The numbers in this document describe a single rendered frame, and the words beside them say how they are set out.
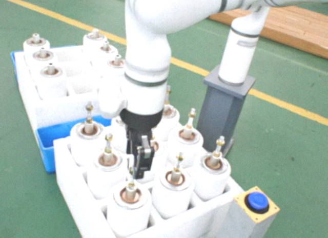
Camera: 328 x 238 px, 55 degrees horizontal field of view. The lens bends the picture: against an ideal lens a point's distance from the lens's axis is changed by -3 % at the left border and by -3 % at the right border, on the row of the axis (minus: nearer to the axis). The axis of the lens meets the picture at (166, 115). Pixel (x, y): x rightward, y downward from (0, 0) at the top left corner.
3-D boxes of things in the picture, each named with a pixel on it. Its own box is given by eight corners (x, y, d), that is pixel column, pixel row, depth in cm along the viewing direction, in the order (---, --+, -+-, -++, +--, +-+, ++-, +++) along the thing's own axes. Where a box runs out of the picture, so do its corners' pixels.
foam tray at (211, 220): (160, 149, 119) (168, 110, 109) (228, 231, 95) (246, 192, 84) (57, 182, 100) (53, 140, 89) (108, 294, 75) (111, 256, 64)
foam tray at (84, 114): (103, 77, 154) (105, 42, 143) (138, 125, 129) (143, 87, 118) (19, 90, 135) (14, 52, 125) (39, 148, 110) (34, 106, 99)
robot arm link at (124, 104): (95, 87, 56) (96, 56, 52) (157, 86, 59) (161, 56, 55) (101, 120, 49) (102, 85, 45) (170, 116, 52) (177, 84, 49)
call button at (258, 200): (255, 194, 67) (259, 187, 66) (269, 208, 64) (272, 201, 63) (242, 201, 65) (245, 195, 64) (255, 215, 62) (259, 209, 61)
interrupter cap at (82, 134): (98, 120, 88) (98, 118, 88) (107, 137, 83) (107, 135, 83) (70, 125, 85) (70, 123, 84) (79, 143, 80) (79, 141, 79)
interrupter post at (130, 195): (128, 202, 68) (129, 192, 66) (122, 194, 69) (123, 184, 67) (138, 198, 69) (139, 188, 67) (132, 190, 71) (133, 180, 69)
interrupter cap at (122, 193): (123, 216, 65) (123, 214, 64) (106, 190, 70) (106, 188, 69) (154, 202, 69) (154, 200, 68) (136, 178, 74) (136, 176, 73)
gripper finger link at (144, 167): (136, 156, 57) (134, 175, 60) (140, 169, 55) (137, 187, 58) (144, 156, 58) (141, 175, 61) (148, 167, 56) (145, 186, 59)
